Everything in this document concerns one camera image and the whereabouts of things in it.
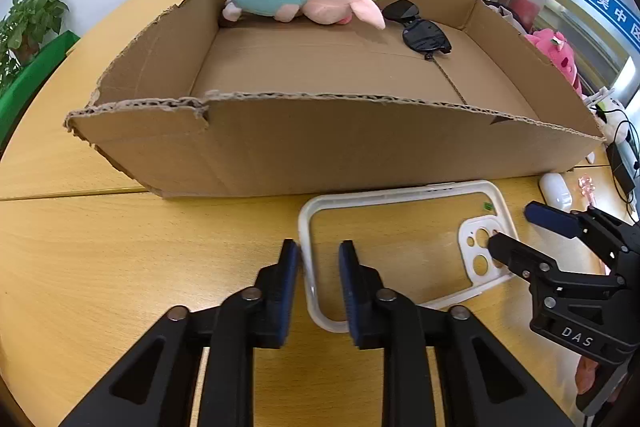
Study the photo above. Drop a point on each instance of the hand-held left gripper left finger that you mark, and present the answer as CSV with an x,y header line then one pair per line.
x,y
287,287

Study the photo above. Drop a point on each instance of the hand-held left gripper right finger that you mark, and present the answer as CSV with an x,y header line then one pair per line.
x,y
350,292

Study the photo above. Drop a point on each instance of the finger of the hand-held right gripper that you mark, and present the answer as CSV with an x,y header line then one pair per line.
x,y
515,257
547,217

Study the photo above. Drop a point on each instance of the white clear phone case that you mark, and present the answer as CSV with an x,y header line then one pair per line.
x,y
305,232

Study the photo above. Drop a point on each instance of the brown cardboard box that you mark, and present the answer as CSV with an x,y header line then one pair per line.
x,y
325,147

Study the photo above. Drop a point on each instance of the person's right hand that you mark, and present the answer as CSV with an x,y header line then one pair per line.
x,y
586,369

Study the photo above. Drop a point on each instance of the white computer mouse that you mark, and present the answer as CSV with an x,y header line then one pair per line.
x,y
555,189

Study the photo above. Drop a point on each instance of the pink clear trinket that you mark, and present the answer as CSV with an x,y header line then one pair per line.
x,y
587,189

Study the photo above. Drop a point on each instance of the black power adapter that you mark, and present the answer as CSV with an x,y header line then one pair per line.
x,y
620,164

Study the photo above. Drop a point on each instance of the white plush toy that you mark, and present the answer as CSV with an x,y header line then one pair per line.
x,y
614,107

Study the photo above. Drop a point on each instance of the clear plastic holder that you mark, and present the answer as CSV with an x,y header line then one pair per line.
x,y
600,96

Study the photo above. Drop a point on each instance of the pink plush toy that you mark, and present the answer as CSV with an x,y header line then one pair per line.
x,y
552,52

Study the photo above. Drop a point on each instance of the glass partition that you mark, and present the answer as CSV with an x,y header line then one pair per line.
x,y
575,22

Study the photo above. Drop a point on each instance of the dark cloth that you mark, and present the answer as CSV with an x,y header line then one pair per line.
x,y
502,14

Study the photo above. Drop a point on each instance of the black sunglasses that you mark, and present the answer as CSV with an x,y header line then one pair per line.
x,y
425,36

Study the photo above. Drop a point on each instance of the green bin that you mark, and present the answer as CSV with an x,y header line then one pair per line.
x,y
45,62

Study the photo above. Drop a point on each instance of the green potted plant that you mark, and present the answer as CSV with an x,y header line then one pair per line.
x,y
35,14

